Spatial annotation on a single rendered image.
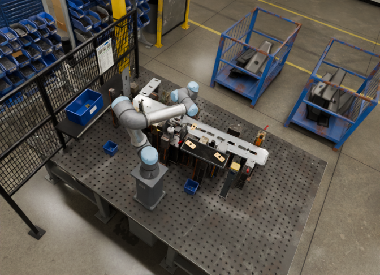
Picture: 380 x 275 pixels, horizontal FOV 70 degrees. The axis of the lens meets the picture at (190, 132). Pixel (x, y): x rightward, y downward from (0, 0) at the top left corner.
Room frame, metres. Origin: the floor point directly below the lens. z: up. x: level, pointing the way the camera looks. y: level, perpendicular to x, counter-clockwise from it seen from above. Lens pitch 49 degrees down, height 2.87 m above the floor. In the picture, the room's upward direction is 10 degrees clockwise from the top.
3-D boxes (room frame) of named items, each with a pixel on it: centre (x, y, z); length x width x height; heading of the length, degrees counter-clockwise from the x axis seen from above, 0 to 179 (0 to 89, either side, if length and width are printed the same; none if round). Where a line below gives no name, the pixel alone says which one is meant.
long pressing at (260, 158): (1.69, -0.05, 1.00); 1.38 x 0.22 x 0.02; 72
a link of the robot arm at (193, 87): (1.43, 0.03, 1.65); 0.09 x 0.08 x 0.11; 129
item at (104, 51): (2.10, 0.91, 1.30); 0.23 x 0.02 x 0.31; 162
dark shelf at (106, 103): (1.78, 0.89, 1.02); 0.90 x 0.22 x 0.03; 162
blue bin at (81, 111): (1.62, 0.94, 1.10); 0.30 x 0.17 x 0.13; 165
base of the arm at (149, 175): (1.08, 0.25, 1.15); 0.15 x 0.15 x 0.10
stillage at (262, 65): (3.90, -0.81, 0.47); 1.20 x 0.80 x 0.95; 154
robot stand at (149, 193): (1.08, 0.25, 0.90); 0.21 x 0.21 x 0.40; 65
